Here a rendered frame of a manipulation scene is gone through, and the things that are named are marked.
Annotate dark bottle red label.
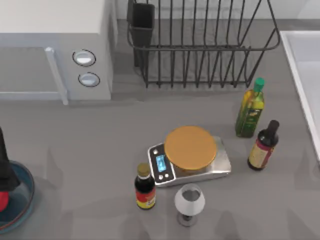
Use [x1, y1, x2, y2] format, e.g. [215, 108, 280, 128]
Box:
[247, 119, 280, 172]

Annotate white sink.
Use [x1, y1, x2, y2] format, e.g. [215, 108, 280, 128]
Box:
[279, 30, 320, 162]

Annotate silver kitchen scale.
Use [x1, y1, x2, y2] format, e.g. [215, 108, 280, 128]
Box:
[147, 134, 232, 188]

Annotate dark sauce bottle gold cap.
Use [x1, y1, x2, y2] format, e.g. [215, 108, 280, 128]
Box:
[134, 162, 157, 211]

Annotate blue bowl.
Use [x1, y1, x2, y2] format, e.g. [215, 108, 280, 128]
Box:
[0, 160, 36, 235]

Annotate red object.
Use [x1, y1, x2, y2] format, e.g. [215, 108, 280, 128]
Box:
[0, 190, 10, 213]

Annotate large white microwave knob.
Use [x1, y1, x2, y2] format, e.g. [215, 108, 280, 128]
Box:
[72, 48, 97, 68]

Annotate clear wine glass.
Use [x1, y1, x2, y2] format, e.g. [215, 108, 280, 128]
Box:
[174, 183, 206, 227]

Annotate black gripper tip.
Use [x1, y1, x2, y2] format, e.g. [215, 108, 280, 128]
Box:
[0, 126, 20, 194]

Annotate black wire dish rack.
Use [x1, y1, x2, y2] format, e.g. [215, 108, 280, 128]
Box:
[126, 0, 281, 89]

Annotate black cutlery holder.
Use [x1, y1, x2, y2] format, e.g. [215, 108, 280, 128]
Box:
[127, 0, 156, 67]

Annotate green oil bottle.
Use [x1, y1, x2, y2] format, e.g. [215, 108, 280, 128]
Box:
[235, 77, 266, 139]

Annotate small white microwave knob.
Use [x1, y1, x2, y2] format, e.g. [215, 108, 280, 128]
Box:
[77, 72, 101, 88]

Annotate pale microwave oven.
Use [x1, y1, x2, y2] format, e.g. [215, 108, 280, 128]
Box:
[0, 0, 119, 106]

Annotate orange round scale plate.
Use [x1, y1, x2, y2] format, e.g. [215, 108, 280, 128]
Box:
[164, 125, 218, 171]

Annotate microwave door handle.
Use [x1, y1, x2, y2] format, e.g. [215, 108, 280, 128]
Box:
[44, 47, 69, 106]

